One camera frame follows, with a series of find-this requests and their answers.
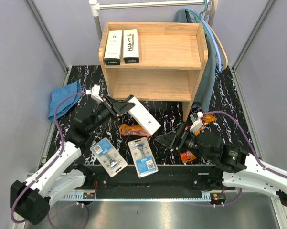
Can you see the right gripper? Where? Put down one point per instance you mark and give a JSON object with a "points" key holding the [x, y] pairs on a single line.
{"points": [[167, 139]]}

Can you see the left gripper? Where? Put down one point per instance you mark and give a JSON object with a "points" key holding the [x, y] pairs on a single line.
{"points": [[116, 108]]}

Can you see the white h razor box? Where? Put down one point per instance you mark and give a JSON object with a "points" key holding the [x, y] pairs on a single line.
{"points": [[143, 116], [113, 47]]}

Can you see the white Harry's razor box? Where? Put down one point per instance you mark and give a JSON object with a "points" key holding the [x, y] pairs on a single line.
{"points": [[130, 46]]}

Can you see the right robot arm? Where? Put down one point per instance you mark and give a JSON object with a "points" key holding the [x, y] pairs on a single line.
{"points": [[232, 166]]}

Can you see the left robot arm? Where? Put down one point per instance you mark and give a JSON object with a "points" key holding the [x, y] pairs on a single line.
{"points": [[32, 199]]}

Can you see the wooden two-tier shelf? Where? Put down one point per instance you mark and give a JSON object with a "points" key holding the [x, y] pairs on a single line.
{"points": [[172, 59]]}

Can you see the white H razor box on shelf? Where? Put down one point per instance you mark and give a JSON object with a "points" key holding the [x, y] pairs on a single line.
{"points": [[113, 47]]}

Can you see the orange razor pack horizontal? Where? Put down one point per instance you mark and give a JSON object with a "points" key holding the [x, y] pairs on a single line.
{"points": [[134, 130]]}

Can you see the orange razor pack lower right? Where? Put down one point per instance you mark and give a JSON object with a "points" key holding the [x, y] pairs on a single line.
{"points": [[187, 156]]}

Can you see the orange razor pack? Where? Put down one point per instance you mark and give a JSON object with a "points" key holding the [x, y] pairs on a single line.
{"points": [[207, 119], [187, 156]]}

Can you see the Gillette blister pack centre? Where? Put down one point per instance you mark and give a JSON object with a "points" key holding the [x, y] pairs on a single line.
{"points": [[143, 158]]}

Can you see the gillette blister pack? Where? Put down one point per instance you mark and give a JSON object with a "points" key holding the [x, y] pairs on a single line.
{"points": [[143, 158], [111, 160]]}

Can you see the orange razor pack upper right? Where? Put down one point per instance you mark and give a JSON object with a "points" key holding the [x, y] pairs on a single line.
{"points": [[207, 119]]}

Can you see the teal hanging garment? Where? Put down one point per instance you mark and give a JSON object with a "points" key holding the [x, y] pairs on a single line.
{"points": [[205, 89]]}

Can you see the Gillette blister pack left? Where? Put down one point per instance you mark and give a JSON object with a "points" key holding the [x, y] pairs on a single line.
{"points": [[111, 160]]}

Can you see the blue bucket hat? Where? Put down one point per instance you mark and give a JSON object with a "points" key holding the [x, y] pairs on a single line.
{"points": [[59, 94]]}

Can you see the light blue hanger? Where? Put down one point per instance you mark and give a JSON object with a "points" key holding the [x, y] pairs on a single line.
{"points": [[219, 68]]}

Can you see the metal clothes rack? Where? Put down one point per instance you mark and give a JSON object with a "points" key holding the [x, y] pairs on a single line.
{"points": [[96, 7]]}

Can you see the green hanger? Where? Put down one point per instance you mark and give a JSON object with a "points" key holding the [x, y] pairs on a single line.
{"points": [[203, 14]]}

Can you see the wooden hanger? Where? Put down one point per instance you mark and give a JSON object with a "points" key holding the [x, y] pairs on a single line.
{"points": [[209, 17]]}

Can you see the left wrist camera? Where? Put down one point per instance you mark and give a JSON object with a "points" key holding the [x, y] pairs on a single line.
{"points": [[94, 93]]}

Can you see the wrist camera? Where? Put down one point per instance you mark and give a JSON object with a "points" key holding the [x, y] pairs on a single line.
{"points": [[197, 123], [94, 93]]}

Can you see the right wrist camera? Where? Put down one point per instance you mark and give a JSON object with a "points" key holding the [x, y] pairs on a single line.
{"points": [[197, 123]]}

